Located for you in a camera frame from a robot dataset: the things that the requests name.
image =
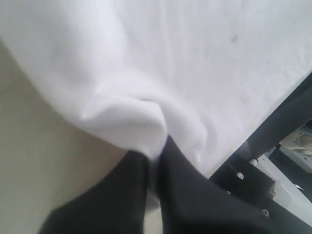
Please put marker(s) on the dark metal table frame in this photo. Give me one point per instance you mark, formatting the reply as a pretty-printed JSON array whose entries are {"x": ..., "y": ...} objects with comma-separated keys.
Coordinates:
[{"x": 267, "y": 173}]

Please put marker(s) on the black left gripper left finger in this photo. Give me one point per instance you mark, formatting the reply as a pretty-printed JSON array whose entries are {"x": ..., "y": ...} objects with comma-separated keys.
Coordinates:
[{"x": 114, "y": 206}]

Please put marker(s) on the white t-shirt red logo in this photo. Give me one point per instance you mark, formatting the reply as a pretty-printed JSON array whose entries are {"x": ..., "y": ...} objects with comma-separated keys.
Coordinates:
[{"x": 133, "y": 72}]

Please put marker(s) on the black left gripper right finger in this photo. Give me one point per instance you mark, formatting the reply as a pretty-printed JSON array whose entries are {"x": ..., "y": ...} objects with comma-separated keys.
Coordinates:
[{"x": 191, "y": 204}]

